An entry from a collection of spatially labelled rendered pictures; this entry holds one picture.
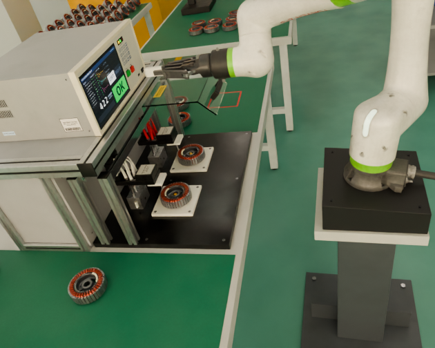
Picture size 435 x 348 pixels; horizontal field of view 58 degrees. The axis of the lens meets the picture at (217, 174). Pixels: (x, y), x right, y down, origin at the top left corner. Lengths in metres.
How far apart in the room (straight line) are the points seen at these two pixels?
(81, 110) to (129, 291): 0.55
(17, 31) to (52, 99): 4.01
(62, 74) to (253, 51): 0.55
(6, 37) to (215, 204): 4.28
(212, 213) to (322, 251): 0.98
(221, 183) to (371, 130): 0.58
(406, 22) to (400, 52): 0.08
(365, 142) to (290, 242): 1.17
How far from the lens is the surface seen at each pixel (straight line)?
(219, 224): 1.28
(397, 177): 1.25
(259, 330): 1.93
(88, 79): 1.19
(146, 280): 1.23
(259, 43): 1.24
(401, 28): 1.20
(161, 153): 1.60
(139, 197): 1.40
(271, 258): 2.16
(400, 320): 1.91
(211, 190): 1.41
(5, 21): 5.23
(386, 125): 1.12
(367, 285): 1.57
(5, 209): 1.44
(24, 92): 1.26
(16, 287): 1.45
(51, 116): 1.26
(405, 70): 1.23
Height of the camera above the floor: 1.67
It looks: 37 degrees down
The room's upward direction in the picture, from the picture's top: 13 degrees counter-clockwise
